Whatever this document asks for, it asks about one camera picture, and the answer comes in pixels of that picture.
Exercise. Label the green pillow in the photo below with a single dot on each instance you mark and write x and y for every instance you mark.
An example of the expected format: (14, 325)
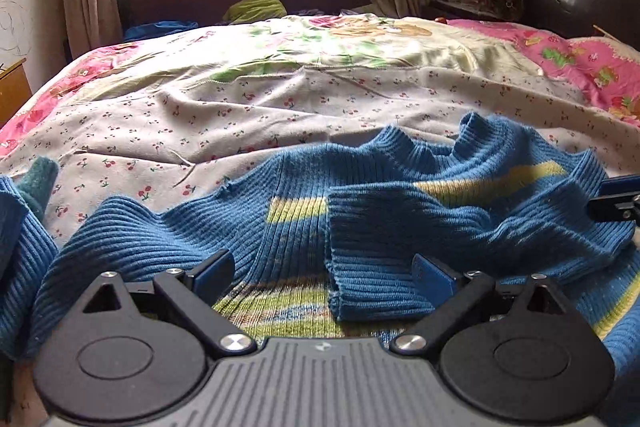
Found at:
(255, 7)

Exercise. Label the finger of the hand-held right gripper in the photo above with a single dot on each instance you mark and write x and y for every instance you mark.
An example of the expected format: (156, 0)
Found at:
(616, 206)

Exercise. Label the blue striped ribbed sweater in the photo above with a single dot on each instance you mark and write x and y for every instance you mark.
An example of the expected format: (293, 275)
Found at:
(380, 207)

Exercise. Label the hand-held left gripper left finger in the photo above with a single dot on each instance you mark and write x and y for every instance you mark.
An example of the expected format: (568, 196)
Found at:
(214, 276)

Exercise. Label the green knit cloth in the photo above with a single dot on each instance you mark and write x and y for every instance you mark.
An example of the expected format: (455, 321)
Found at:
(41, 179)

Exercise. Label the cherry print bed sheet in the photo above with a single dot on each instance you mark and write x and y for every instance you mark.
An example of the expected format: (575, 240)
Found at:
(200, 127)

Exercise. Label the wooden cabinet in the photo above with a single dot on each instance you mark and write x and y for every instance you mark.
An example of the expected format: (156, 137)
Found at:
(12, 89)

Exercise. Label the blue ribbed knit garment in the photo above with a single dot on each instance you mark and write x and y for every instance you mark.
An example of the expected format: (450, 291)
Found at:
(20, 252)

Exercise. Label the dark nightstand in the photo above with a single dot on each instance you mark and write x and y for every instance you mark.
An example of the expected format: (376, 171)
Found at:
(450, 12)

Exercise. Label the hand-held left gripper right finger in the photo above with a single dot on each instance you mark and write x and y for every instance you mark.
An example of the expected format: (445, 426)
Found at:
(434, 279)

